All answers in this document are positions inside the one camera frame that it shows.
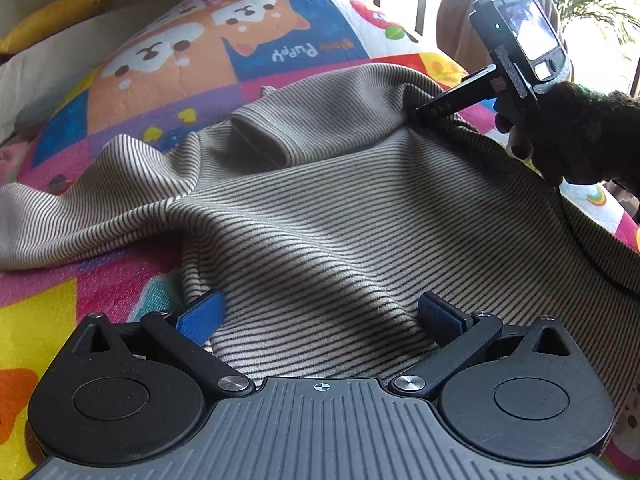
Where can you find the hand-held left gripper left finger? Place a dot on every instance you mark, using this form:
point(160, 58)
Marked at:
point(202, 317)

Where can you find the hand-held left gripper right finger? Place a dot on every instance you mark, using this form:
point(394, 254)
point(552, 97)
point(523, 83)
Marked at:
point(440, 317)

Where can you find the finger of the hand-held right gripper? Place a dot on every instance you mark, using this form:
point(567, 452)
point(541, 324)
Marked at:
point(450, 102)

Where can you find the grey striped shirt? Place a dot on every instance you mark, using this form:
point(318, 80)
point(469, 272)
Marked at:
point(325, 240)

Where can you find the person's right hand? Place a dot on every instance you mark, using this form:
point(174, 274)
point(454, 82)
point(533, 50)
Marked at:
point(575, 125)

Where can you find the brown chair back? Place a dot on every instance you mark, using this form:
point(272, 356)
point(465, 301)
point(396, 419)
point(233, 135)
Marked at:
point(455, 15)

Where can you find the colourful printed blanket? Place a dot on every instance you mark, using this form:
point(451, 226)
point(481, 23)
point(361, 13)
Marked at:
point(125, 280)

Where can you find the grey pillow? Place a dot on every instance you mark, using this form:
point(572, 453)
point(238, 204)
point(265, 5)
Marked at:
point(37, 117)

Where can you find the beige sofa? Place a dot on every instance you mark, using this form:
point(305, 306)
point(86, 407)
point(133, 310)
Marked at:
point(40, 75)

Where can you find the yellow pillow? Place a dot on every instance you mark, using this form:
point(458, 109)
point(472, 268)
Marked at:
point(50, 17)

